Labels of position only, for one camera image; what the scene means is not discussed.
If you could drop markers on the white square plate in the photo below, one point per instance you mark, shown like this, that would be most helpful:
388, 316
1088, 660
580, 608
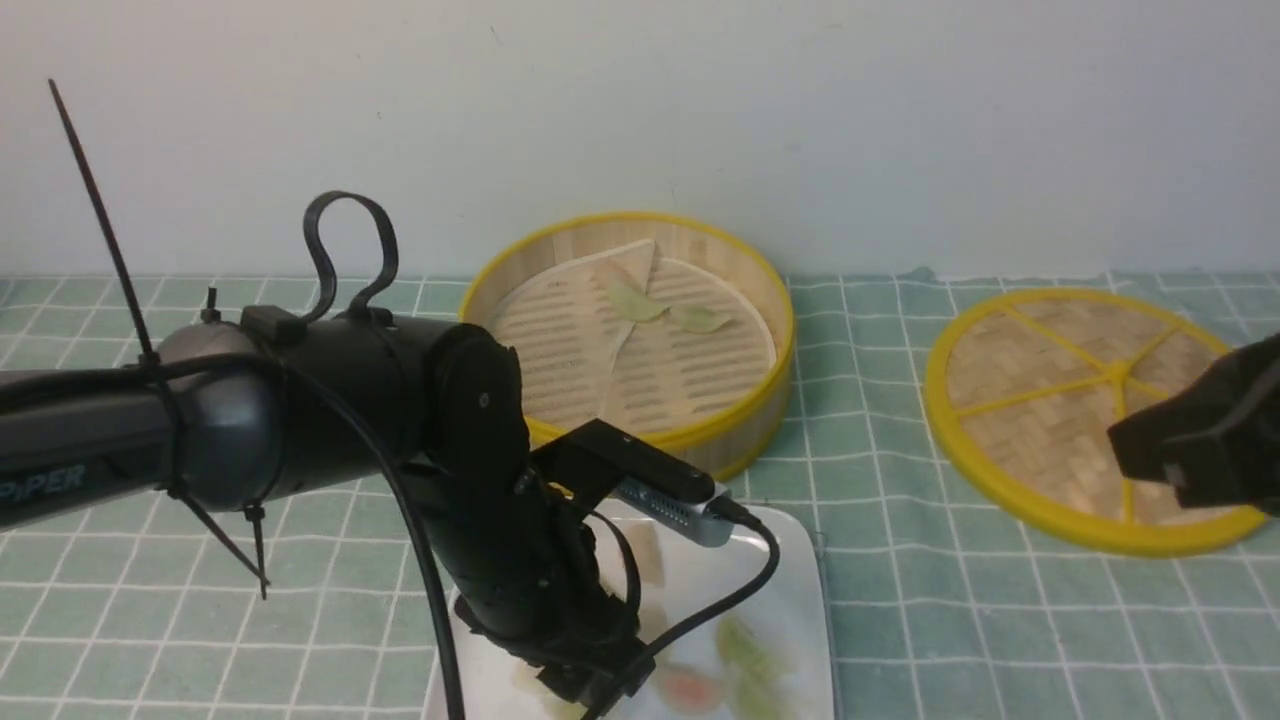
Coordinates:
788, 617

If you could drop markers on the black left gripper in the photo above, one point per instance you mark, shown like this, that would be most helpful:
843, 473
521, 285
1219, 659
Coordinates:
509, 524

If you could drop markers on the yellow rimmed bamboo steamer basket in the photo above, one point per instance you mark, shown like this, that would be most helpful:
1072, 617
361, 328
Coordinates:
726, 442

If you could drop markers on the grey wrist camera on left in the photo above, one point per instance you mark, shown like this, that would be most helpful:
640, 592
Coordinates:
660, 485

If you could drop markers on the pink dumpling plate bottom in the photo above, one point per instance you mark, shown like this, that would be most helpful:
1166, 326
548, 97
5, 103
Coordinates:
687, 690

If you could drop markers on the pale green dumpling steamer middle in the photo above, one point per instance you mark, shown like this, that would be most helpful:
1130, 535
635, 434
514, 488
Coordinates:
633, 305

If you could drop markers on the pale green dumpling steamer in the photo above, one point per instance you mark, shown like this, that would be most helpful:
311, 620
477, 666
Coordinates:
697, 319
633, 305

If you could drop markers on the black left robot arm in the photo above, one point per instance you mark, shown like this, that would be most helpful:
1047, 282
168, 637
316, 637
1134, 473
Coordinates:
226, 417

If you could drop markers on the round bamboo steamer lid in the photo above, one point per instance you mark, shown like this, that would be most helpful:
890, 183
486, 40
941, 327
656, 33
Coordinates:
1019, 393

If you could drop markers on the black cable tie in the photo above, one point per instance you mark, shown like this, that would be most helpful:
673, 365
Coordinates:
120, 260

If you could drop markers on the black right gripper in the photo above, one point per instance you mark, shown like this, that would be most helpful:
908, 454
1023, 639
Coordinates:
1215, 444

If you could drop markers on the green dumpling plate bottom right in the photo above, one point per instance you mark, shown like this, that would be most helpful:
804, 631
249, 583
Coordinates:
758, 697

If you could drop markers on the white steamer liner paper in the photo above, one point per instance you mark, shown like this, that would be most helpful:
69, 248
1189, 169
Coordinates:
582, 361

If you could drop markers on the green dumpling plate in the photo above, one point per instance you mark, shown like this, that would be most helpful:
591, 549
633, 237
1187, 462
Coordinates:
758, 697
740, 648

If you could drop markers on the green checkered tablecloth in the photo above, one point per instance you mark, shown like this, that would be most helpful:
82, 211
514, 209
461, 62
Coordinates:
940, 605

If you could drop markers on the pale pink dumpling steamer back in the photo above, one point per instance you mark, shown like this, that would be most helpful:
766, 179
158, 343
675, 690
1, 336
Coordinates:
610, 275

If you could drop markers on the pale green dumpling steamer right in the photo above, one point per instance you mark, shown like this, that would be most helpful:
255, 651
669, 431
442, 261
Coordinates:
697, 319

